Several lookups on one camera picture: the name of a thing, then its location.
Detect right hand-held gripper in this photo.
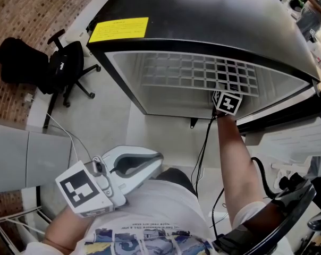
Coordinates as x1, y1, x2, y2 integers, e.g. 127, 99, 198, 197
212, 90, 243, 116

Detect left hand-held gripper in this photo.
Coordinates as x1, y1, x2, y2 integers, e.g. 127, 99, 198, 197
55, 145, 164, 218

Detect black mini fridge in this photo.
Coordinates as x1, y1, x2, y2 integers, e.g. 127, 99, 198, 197
86, 0, 321, 156

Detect person's right forearm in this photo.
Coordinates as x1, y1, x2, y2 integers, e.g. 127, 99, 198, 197
216, 113, 266, 230

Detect person's left forearm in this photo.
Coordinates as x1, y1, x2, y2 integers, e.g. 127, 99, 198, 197
43, 206, 94, 252

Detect white rectangular table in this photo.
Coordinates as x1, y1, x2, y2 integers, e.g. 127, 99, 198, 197
122, 99, 259, 168

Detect person's black shorts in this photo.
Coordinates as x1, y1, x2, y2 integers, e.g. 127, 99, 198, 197
155, 168, 197, 196

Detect person's white printed t-shirt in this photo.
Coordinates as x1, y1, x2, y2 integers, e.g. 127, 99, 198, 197
24, 179, 294, 255

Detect black armrest office chair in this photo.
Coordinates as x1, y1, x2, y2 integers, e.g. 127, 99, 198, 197
0, 28, 102, 108

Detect white metal rack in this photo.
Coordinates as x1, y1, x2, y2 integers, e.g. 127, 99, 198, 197
0, 206, 52, 255

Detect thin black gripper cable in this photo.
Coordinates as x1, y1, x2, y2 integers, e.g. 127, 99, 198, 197
191, 107, 226, 240

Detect white plastic grid rack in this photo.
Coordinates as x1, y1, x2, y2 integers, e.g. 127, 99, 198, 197
141, 52, 259, 98

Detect thin white gripper cable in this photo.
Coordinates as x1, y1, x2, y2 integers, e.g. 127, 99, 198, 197
45, 112, 80, 162

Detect thick black cable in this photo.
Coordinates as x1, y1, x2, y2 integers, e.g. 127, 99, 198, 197
250, 157, 280, 199

